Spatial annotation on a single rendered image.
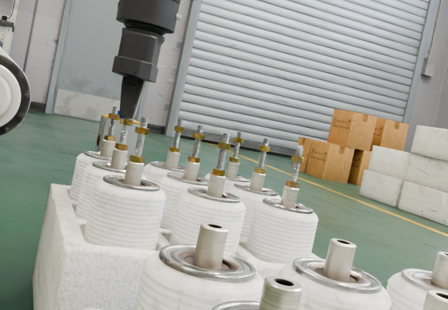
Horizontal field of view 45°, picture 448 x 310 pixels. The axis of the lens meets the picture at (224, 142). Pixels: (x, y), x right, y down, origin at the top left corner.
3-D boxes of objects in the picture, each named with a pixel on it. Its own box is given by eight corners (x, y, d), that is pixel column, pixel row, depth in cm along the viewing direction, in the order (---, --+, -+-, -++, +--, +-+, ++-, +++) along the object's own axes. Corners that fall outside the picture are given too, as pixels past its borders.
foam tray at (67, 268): (36, 399, 62) (65, 248, 61) (31, 278, 98) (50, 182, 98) (322, 398, 76) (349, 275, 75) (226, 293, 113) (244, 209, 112)
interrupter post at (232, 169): (234, 181, 100) (237, 163, 100) (222, 177, 101) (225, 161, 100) (238, 180, 102) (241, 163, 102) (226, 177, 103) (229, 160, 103)
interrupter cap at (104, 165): (143, 173, 86) (144, 168, 86) (138, 179, 78) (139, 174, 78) (97, 163, 85) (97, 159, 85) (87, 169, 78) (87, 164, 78)
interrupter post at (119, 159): (125, 171, 83) (129, 151, 83) (123, 173, 81) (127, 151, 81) (110, 168, 83) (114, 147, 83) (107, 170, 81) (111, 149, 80)
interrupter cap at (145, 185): (99, 186, 66) (101, 180, 66) (104, 177, 74) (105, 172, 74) (160, 197, 68) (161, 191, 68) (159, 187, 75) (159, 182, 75)
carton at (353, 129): (369, 151, 453) (377, 117, 451) (347, 147, 443) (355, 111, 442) (349, 147, 480) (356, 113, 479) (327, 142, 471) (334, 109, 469)
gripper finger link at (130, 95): (115, 115, 81) (124, 75, 81) (137, 119, 81) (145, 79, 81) (114, 115, 79) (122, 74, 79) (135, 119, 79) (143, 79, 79)
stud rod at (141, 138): (129, 173, 70) (140, 117, 70) (131, 173, 71) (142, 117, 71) (136, 175, 70) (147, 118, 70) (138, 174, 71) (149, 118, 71)
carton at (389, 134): (401, 158, 467) (409, 124, 465) (379, 153, 459) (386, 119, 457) (381, 153, 495) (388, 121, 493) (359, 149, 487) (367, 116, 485)
